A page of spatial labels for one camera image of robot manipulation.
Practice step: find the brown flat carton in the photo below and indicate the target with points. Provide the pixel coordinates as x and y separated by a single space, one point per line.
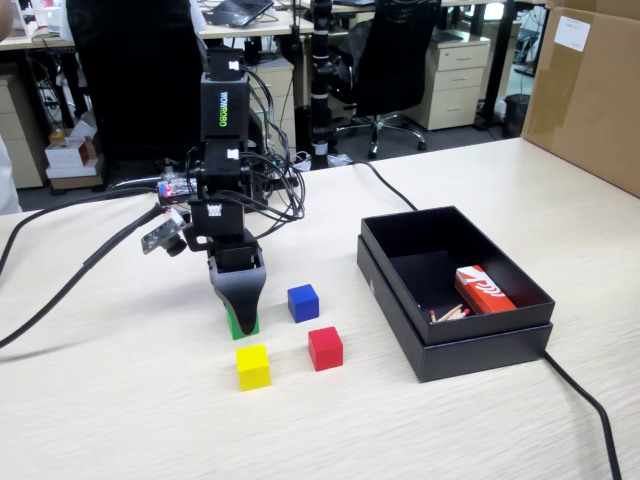
75 182

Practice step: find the wide beige drawer cabinet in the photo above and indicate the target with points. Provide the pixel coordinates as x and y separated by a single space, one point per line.
15 145

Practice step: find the black laptop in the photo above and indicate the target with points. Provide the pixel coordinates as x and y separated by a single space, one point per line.
235 12

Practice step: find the yellow cube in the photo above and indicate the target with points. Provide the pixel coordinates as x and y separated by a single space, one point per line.
253 367

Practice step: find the beige office desk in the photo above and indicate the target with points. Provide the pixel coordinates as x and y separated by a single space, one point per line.
40 40

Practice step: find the white small carton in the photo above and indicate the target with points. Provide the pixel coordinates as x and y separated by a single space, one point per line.
67 155

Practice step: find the black office chair chrome base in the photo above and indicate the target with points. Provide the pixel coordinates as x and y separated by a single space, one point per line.
390 60

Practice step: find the person's white shirt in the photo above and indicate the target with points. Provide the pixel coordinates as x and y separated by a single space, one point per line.
7 180

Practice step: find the beige drawer cabinet behind arm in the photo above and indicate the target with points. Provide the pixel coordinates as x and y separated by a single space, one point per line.
277 95

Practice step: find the large brown cardboard box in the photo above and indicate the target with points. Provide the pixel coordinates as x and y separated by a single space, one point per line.
585 100

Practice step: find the black open box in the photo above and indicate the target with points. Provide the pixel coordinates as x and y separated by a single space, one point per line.
475 357

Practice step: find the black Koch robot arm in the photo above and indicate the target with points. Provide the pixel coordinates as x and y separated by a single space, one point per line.
222 110

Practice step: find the black pole with white bands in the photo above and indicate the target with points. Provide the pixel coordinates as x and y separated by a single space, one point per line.
320 75

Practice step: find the orange white matchbox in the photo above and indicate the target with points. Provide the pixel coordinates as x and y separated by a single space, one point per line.
482 295

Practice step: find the blue cube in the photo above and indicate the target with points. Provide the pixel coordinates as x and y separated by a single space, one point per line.
303 304

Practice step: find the control board with red LED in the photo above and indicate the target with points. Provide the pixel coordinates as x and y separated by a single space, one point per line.
172 190

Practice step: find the white red small box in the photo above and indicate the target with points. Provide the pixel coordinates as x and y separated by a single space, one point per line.
50 12

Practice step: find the person's hand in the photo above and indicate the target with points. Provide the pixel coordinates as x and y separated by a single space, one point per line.
5 25

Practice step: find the small board camera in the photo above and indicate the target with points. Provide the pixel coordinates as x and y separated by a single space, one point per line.
162 236

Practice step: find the green cube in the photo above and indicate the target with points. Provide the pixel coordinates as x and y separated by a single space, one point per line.
231 326

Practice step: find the black cardboard box tray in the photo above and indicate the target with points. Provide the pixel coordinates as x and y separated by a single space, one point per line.
425 235

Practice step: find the black trash bin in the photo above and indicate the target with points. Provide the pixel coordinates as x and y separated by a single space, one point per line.
516 115

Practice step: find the framed picture stand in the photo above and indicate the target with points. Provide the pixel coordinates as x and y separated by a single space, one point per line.
21 22

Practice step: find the red-tipped wooden match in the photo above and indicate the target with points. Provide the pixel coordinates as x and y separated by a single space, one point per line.
452 315
457 317
445 312

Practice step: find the red cube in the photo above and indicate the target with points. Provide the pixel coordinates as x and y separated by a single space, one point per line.
326 350

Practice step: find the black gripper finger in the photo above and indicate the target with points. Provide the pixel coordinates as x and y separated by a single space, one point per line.
242 295

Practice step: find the large black office chair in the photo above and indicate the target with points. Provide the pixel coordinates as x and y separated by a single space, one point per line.
140 75

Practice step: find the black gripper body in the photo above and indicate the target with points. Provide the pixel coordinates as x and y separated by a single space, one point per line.
217 220

